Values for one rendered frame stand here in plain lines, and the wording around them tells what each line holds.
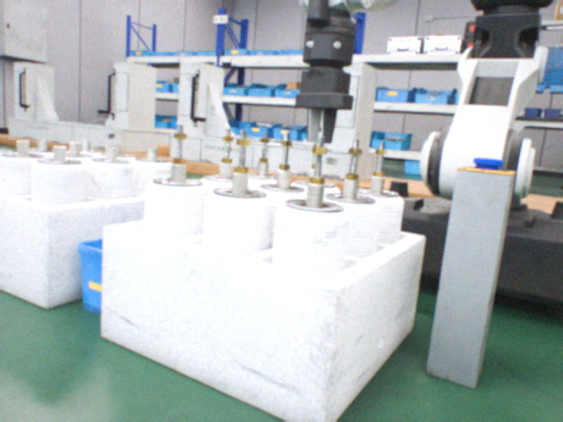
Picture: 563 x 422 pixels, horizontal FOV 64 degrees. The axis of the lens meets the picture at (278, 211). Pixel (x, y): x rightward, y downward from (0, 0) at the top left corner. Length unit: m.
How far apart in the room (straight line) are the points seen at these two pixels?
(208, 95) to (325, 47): 2.77
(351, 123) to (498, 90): 1.79
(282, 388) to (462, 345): 0.29
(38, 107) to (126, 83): 1.36
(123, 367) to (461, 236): 0.51
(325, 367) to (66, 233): 0.54
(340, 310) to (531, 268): 0.61
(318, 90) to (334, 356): 0.46
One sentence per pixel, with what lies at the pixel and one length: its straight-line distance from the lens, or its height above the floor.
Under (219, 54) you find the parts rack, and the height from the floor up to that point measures 1.34.
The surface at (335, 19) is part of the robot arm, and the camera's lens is 0.82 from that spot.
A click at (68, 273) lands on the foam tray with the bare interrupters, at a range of 0.91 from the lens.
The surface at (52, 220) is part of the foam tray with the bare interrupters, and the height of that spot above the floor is 0.16.
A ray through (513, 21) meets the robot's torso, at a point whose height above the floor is 0.62.
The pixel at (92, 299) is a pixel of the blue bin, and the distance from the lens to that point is 0.87.
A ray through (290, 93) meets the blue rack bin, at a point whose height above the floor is 0.85.
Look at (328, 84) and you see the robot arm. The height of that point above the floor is 0.43.
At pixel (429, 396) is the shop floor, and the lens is 0.70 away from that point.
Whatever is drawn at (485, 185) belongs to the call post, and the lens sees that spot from 0.68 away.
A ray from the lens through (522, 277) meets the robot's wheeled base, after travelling 1.06.
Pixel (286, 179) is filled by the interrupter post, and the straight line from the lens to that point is 0.73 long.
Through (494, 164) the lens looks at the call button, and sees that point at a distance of 0.69.
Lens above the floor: 0.34
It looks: 10 degrees down
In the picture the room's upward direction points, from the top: 5 degrees clockwise
